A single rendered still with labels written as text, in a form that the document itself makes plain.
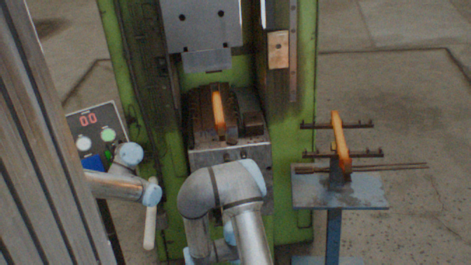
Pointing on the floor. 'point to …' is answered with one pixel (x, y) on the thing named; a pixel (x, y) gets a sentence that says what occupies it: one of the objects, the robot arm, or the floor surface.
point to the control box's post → (111, 230)
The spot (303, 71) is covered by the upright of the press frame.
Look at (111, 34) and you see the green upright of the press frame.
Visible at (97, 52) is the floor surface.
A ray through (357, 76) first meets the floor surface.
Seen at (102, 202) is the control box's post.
